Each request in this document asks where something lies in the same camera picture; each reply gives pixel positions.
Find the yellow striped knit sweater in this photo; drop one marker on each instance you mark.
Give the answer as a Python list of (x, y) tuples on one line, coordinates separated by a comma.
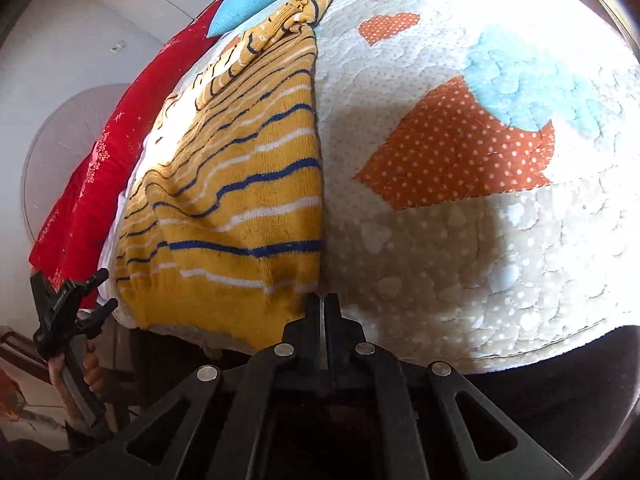
[(222, 225)]

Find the red snowflake pillow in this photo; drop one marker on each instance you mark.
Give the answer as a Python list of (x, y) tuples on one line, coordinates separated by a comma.
[(69, 244)]

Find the patchwork quilted bedspread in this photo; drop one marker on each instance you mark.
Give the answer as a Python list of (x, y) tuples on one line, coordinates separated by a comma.
[(480, 166)]

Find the white wardrobe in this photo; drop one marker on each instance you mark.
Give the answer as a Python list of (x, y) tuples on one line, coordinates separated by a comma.
[(89, 33)]

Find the person's left hand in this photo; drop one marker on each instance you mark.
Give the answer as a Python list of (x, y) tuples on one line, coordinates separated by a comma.
[(97, 378)]

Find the round beige headboard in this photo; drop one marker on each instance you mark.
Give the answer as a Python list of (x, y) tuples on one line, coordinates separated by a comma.
[(62, 142)]

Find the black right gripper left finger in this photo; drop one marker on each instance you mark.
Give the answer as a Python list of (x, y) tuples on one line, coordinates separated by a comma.
[(210, 425)]

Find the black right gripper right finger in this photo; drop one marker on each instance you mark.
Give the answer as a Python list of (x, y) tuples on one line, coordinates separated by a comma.
[(435, 424)]

